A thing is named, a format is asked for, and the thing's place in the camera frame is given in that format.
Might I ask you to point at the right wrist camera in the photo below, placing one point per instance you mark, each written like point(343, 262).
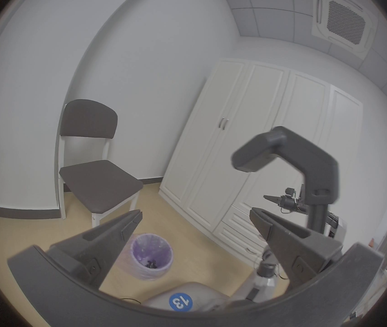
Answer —
point(290, 192)

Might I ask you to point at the black plastic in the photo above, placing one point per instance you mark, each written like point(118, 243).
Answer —
point(151, 264)

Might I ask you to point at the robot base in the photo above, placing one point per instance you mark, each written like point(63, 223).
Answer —
point(200, 295)

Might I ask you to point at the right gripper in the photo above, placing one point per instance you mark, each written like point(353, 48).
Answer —
point(294, 204)

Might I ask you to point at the white chair with grey cushions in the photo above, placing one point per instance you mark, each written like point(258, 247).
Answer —
point(88, 121)

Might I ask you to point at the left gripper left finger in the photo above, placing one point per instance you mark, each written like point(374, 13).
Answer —
point(91, 247)

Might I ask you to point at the purple plastic bag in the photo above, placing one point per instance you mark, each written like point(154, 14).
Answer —
point(145, 247)

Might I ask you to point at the white wardrobe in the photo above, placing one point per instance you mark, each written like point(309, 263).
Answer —
point(254, 114)

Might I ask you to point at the white ceiling air conditioner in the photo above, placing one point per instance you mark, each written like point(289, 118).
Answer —
point(345, 15)

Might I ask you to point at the white trash bin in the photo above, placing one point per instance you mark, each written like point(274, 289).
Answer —
point(161, 271)

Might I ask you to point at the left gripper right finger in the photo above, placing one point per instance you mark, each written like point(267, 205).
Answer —
point(292, 250)

